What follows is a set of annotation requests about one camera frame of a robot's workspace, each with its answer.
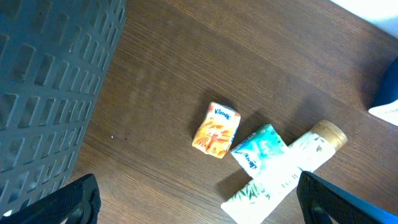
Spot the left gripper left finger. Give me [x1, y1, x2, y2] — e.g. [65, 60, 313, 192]
[1, 174, 101, 224]

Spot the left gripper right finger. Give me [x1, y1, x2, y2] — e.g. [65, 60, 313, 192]
[297, 171, 397, 224]

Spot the white tube with cork cap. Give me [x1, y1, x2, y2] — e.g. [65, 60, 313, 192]
[221, 120, 348, 223]

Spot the teal tissue pack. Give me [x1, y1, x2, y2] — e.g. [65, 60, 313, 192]
[231, 124, 289, 179]

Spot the orange tissue pack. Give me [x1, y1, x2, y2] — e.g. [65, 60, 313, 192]
[192, 101, 241, 159]

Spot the white barcode scanner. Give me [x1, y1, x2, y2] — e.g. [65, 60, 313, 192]
[368, 58, 398, 126]

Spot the grey plastic mesh basket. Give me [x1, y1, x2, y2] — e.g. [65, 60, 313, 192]
[1, 0, 126, 218]

